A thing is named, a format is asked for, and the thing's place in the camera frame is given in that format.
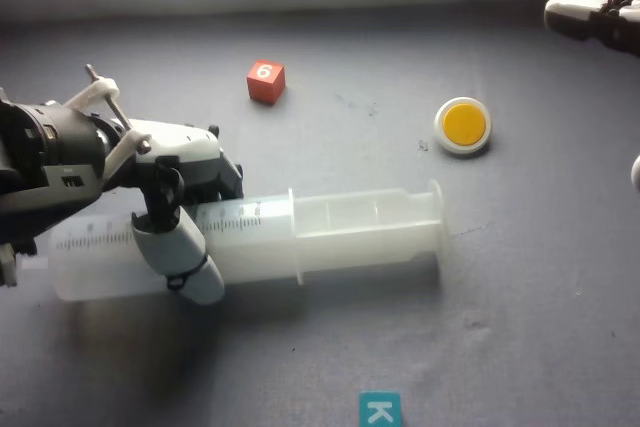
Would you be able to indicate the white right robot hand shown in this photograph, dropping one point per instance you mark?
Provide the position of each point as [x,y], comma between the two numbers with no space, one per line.
[600,17]

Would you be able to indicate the yellow button with white rim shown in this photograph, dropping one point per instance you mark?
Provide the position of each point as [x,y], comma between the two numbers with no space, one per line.
[464,124]

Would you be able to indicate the large translucent plastic syringe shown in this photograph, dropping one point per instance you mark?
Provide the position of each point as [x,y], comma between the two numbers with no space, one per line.
[350,232]

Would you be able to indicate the orange number cube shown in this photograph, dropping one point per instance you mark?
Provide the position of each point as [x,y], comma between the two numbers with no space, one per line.
[264,84]

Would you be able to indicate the grey table cloth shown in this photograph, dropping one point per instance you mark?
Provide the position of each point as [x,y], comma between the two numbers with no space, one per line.
[350,347]

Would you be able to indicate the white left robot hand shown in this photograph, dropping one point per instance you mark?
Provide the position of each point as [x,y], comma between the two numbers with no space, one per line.
[177,147]

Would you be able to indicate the teal letter cube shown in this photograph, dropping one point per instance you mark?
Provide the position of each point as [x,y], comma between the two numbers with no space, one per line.
[380,409]

